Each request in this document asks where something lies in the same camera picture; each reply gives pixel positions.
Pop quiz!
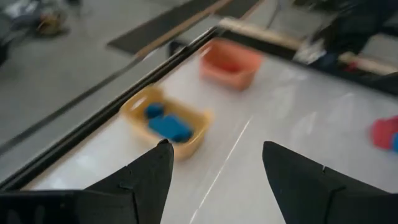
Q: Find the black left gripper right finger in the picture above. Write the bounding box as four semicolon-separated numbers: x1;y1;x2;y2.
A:
262;140;398;224

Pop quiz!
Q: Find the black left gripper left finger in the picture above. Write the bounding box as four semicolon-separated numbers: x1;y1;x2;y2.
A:
0;138;175;224

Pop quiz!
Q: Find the large blue block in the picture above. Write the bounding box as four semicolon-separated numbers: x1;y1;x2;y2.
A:
147;113;194;144

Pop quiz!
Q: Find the yellow plastic bin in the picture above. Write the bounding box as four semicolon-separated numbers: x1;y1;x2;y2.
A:
119;85;214;162

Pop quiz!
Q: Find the red rectangular block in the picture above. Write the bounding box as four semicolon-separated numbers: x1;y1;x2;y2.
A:
369;115;398;151

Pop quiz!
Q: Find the orange plastic bin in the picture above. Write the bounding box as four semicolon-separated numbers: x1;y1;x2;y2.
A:
198;39;264;91

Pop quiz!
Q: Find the black hazard-striped floor mat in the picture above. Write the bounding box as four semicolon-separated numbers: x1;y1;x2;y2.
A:
107;0;265;60

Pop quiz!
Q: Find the yellow grey floor equipment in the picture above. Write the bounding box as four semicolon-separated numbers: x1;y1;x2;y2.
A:
0;0;82;37

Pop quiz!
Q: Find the black metal table frame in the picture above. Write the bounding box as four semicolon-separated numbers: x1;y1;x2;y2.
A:
0;26;398;192

